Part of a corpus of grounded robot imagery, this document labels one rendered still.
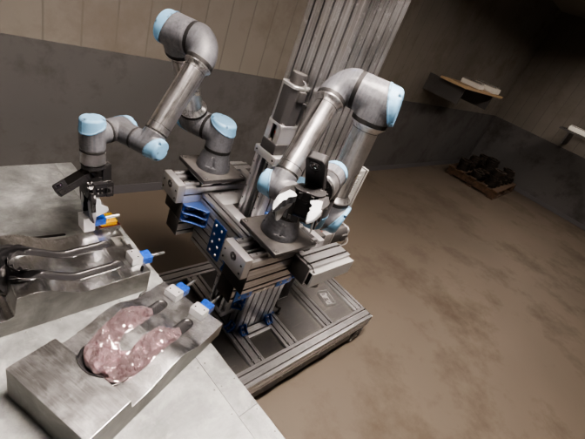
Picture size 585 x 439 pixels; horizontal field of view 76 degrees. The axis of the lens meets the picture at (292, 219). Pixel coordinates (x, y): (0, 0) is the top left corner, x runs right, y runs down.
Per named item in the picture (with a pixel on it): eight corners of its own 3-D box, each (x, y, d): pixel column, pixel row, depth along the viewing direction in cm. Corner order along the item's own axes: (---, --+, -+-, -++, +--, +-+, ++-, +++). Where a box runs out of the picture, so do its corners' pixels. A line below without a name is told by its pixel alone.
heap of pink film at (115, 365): (144, 303, 117) (148, 286, 113) (187, 335, 113) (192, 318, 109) (67, 356, 96) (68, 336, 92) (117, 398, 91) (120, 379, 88)
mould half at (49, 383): (160, 292, 131) (165, 269, 125) (218, 334, 125) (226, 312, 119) (7, 396, 89) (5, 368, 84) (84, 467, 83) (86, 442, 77)
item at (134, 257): (159, 253, 137) (162, 242, 135) (166, 261, 135) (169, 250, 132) (124, 262, 128) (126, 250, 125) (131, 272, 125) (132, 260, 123)
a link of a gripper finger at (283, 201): (269, 231, 76) (296, 218, 83) (275, 205, 73) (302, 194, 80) (258, 224, 77) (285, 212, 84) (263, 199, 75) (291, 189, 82)
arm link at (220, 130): (222, 156, 159) (230, 126, 152) (196, 142, 161) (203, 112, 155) (236, 150, 169) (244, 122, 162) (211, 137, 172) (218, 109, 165)
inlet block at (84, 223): (116, 217, 140) (116, 205, 137) (122, 224, 137) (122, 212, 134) (77, 225, 130) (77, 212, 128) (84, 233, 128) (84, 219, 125)
